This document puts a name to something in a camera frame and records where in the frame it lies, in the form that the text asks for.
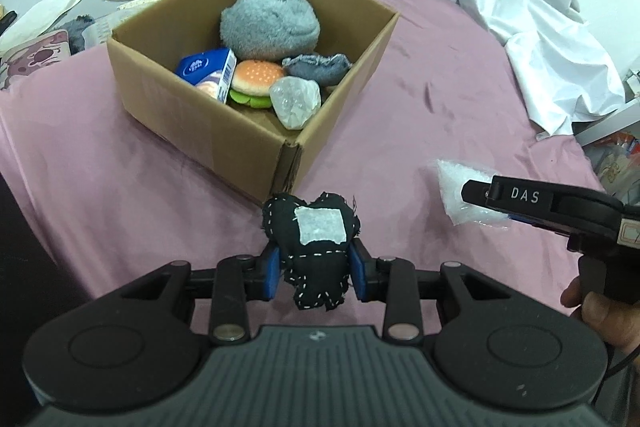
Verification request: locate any packaged fabric bundle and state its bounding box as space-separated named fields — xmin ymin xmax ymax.
xmin=81 ymin=0 xmax=160 ymax=49

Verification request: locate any person's right hand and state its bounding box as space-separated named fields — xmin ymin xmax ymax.
xmin=560 ymin=277 xmax=640 ymax=355

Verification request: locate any grey fluffy plush slipper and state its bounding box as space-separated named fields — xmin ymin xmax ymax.
xmin=219 ymin=0 xmax=320 ymax=62

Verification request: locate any blue denim heart pouch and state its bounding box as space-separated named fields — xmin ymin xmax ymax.
xmin=282 ymin=53 xmax=352 ymax=87

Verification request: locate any white plastic cover sheet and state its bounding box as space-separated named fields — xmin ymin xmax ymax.
xmin=450 ymin=0 xmax=625 ymax=136

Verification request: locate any pink bed sheet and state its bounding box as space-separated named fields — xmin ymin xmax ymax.
xmin=1 ymin=0 xmax=598 ymax=307

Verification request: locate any white soft bundle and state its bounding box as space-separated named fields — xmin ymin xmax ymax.
xmin=269 ymin=76 xmax=322 ymax=130

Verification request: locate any clear bag of white beads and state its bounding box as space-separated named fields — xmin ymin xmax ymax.
xmin=432 ymin=158 xmax=514 ymax=230

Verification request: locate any black heart-shaped fabric pouch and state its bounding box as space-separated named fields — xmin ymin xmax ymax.
xmin=262 ymin=192 xmax=360 ymax=311

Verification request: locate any brown cardboard box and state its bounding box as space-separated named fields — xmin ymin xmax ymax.
xmin=107 ymin=0 xmax=398 ymax=202

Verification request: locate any blue tissue pack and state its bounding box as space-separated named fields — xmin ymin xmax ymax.
xmin=175 ymin=48 xmax=236 ymax=104

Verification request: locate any plush hamburger toy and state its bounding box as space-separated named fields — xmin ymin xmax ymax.
xmin=229 ymin=60 xmax=285 ymax=109

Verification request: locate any white shoe insole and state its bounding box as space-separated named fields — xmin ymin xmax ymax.
xmin=0 ymin=0 xmax=81 ymax=55

